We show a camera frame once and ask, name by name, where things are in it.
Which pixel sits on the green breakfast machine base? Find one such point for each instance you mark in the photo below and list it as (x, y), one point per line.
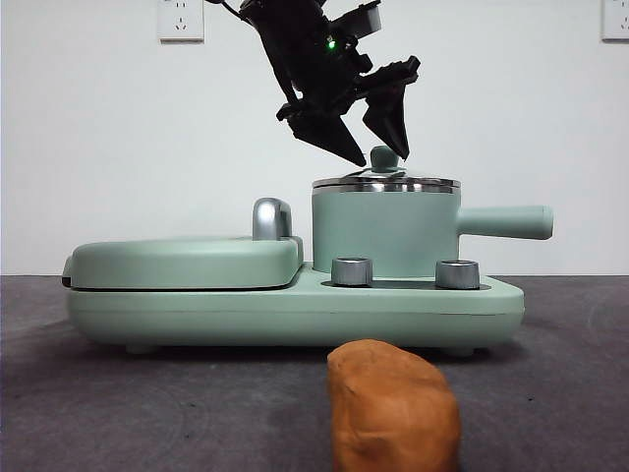
(245, 314)

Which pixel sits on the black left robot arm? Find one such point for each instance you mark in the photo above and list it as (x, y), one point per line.
(300, 49)

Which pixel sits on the green griddle cover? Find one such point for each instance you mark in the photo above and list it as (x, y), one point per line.
(177, 263)

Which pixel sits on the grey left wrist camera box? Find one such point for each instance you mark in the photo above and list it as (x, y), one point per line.
(366, 19)

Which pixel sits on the glass lid with green knob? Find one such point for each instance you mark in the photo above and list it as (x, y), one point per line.
(381, 158)

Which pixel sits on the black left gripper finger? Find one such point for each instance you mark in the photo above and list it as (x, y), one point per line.
(329, 135)
(390, 123)

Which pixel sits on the silver control knob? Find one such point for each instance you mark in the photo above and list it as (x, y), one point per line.
(457, 274)
(352, 271)

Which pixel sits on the white wall socket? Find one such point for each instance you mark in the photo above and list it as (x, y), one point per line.
(616, 19)
(181, 19)

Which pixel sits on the brown potato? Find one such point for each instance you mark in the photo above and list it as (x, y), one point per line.
(393, 408)

